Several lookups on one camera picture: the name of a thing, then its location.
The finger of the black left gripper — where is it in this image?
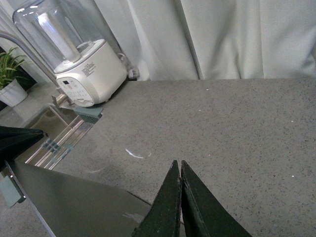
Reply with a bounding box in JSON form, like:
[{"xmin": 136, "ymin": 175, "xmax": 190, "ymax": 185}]
[{"xmin": 0, "ymin": 126, "xmax": 46, "ymax": 163}]

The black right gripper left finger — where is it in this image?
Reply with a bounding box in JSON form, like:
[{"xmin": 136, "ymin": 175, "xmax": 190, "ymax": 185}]
[{"xmin": 132, "ymin": 160, "xmax": 182, "ymax": 237}]

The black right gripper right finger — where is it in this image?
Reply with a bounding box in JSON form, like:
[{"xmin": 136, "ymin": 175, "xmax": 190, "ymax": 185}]
[{"xmin": 181, "ymin": 160, "xmax": 251, "ymax": 237}]

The silver laptop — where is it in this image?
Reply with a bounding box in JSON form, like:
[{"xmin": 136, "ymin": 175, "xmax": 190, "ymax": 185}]
[{"xmin": 6, "ymin": 161, "xmax": 152, "ymax": 237}]

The green sink drying rack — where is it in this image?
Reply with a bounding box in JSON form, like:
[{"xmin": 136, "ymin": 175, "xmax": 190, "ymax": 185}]
[{"xmin": 0, "ymin": 106, "xmax": 103, "ymax": 208}]

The green potted plant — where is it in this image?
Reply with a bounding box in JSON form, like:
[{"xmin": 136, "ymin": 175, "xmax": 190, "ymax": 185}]
[{"xmin": 0, "ymin": 47, "xmax": 34, "ymax": 107}]

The steel sink basin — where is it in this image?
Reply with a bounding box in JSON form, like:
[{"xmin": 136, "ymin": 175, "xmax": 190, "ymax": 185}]
[{"xmin": 22, "ymin": 105, "xmax": 99, "ymax": 171}]

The silver sink faucet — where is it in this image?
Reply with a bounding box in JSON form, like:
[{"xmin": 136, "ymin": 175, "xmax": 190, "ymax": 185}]
[{"xmin": 0, "ymin": 32, "xmax": 75, "ymax": 109}]

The white blender appliance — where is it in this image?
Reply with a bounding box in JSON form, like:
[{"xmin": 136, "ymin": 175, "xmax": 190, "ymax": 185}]
[{"xmin": 12, "ymin": 0, "xmax": 127, "ymax": 107}]

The white curtain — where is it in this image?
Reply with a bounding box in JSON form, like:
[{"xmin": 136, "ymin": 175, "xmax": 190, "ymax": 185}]
[{"xmin": 0, "ymin": 0, "xmax": 316, "ymax": 81}]

